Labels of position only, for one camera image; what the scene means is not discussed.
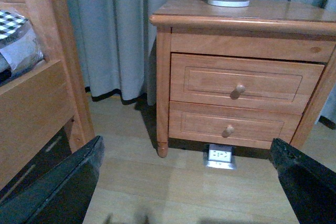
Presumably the wooden bed frame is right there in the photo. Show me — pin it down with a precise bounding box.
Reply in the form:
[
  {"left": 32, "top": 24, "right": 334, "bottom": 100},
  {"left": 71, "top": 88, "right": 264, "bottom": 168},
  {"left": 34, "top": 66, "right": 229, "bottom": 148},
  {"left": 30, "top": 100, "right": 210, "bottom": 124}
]
[{"left": 1, "top": 0, "right": 95, "bottom": 187}]

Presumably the checkered covered mattress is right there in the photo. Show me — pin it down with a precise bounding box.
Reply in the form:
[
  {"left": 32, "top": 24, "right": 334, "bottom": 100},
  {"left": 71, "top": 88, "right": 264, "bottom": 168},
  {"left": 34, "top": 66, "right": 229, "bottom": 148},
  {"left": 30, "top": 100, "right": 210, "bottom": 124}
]
[{"left": 1, "top": 10, "right": 45, "bottom": 85}]

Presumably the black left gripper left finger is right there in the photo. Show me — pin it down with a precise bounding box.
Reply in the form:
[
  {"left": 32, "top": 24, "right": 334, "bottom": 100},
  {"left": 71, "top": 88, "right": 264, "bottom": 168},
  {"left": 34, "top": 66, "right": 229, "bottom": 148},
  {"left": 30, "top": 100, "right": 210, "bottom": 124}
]
[{"left": 1, "top": 136, "right": 104, "bottom": 223}]

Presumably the floor power socket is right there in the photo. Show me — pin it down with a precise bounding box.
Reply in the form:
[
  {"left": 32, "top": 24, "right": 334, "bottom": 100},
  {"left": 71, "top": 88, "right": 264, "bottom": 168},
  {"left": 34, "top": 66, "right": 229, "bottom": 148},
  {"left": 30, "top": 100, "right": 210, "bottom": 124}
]
[{"left": 203, "top": 144, "right": 236, "bottom": 170}]

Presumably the wooden nightstand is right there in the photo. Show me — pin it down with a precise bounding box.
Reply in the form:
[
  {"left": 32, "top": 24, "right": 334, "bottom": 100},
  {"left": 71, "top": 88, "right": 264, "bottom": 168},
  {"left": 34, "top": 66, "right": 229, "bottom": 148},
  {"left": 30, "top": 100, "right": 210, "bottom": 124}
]
[{"left": 150, "top": 0, "right": 335, "bottom": 157}]

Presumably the wooden drawer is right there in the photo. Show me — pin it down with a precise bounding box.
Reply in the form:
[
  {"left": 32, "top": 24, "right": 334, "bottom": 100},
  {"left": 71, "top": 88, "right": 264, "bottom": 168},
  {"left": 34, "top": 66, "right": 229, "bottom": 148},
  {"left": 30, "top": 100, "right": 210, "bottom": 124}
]
[
  {"left": 169, "top": 102, "right": 301, "bottom": 149},
  {"left": 170, "top": 54, "right": 324, "bottom": 114}
]

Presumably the grey curtain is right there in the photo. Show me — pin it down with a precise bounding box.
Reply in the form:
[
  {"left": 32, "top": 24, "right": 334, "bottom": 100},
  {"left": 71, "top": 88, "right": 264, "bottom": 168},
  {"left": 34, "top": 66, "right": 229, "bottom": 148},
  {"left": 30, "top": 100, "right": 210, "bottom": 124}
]
[{"left": 60, "top": 0, "right": 336, "bottom": 130}]

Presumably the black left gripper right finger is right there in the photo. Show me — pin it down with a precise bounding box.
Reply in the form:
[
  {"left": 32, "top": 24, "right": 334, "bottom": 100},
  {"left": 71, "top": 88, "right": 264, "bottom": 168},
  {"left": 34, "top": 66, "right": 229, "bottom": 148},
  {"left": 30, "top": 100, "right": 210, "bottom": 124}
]
[{"left": 270, "top": 138, "right": 335, "bottom": 223}]

